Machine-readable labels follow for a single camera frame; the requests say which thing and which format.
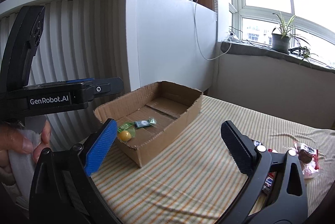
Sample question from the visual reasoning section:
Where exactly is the chocolate cake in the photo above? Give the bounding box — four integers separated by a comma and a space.
294, 142, 320, 179

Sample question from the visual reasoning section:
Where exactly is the power strip on sill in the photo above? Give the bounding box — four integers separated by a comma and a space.
227, 32, 239, 42

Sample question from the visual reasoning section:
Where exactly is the green leaf candy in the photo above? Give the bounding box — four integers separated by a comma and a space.
117, 122, 136, 138

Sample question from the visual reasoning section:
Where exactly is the green mint candy packet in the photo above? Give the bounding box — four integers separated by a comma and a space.
134, 120, 151, 129

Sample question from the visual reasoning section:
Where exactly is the white cabinet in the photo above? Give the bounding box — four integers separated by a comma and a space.
125, 0, 216, 91

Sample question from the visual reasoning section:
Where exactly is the snickers bar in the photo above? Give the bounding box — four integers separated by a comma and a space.
262, 173, 276, 196
252, 140, 263, 147

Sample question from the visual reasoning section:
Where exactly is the striped table cloth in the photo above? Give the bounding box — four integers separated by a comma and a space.
92, 97, 334, 223

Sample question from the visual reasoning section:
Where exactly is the green jelly cup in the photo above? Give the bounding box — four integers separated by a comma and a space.
148, 118, 157, 126

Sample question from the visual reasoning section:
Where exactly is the brown cardboard box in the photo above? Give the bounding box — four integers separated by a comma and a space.
94, 81, 203, 168

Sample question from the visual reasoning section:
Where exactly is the white hanging cable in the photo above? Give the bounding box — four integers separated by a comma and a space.
193, 0, 233, 61

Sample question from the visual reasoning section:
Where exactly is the person left hand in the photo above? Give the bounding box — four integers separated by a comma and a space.
0, 120, 52, 174

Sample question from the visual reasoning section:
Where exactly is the yellow ball candy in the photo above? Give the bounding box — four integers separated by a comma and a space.
117, 131, 132, 142

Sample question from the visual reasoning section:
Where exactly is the potted spider plant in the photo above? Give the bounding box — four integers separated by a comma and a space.
271, 12, 309, 54

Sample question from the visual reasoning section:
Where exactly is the small trailing plant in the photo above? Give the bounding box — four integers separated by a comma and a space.
289, 46, 312, 68

